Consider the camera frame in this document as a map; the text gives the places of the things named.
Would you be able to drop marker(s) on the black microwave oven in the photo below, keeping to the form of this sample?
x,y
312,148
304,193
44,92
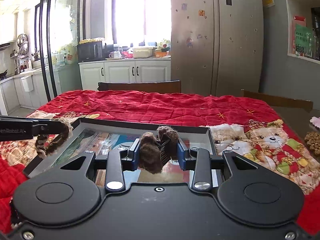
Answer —
x,y
90,51

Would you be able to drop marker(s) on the green paper sign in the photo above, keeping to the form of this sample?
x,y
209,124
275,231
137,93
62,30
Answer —
x,y
303,41

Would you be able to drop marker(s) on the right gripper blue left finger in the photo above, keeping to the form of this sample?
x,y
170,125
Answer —
x,y
130,160

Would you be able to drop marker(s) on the brown beaded trivet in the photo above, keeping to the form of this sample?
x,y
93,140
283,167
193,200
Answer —
x,y
312,140

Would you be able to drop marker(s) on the brown patterned scrunchie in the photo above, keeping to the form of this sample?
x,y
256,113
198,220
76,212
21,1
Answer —
x,y
44,148

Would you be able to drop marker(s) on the dark wooden chair left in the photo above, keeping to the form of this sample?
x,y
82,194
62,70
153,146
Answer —
x,y
162,87

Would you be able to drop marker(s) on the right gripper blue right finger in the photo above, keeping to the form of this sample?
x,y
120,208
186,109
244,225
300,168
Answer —
x,y
186,156

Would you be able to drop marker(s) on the black shallow box tray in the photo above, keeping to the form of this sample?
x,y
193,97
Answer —
x,y
102,136

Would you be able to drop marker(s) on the white plastic container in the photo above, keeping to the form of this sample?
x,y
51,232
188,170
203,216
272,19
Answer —
x,y
142,52

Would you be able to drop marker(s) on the red bear print quilt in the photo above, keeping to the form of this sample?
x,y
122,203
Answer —
x,y
151,108

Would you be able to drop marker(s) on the white mug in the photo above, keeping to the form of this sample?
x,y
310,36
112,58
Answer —
x,y
115,55

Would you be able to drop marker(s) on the silver double door refrigerator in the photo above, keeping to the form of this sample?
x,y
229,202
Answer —
x,y
217,45

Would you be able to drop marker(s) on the dark brown fuzzy scrunchie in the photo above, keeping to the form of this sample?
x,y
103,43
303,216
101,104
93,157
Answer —
x,y
155,151

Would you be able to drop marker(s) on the black framed glass door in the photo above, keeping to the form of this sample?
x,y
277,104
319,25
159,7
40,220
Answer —
x,y
59,26

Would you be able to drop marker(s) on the pink paper wrapper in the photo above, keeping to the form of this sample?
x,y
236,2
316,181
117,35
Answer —
x,y
315,121

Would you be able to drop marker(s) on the white kitchen cabinet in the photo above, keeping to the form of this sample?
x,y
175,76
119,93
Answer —
x,y
124,71

